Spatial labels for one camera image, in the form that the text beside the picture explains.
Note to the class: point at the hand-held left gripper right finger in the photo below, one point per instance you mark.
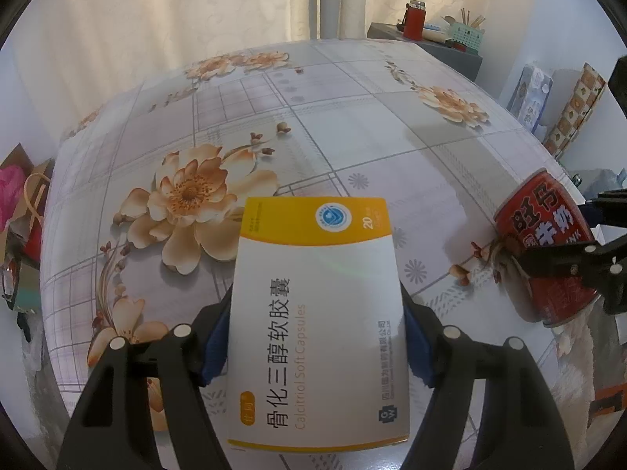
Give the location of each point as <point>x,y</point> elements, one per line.
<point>416,347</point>

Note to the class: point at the blue tissue pack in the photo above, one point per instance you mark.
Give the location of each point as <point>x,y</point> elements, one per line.
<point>531,95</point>

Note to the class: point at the brown paper bag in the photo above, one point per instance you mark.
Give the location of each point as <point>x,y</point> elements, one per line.
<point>29,205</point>

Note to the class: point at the bundle of wooden chopsticks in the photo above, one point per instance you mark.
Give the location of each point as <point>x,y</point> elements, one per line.
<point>474,18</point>

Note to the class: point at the floral tablecloth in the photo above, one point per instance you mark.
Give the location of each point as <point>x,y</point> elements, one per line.
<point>343,122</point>

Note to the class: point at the green utensil holder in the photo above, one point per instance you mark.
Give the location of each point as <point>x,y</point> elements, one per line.
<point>468,39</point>

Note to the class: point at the dark grey cabinet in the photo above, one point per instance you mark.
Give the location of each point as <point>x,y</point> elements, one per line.
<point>455,61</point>

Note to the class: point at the red drink can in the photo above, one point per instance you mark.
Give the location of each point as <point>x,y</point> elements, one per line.
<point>539,220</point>

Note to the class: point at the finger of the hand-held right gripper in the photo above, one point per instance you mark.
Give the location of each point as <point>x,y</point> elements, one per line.
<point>607,208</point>
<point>558,259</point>

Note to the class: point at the white and yellow medicine box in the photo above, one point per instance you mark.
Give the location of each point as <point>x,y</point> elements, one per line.
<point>318,328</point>

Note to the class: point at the red lighter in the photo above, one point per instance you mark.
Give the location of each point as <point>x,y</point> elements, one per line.
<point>414,22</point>

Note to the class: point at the pink cloth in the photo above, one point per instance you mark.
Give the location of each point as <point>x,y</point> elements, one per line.
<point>12,183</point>

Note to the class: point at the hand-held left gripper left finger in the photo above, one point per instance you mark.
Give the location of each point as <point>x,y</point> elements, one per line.
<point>218,347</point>

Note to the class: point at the black boxy object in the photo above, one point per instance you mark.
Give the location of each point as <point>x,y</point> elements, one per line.
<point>618,78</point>

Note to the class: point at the white fluffy cloth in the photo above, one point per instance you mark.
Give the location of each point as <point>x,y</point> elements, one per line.
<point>583,352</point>

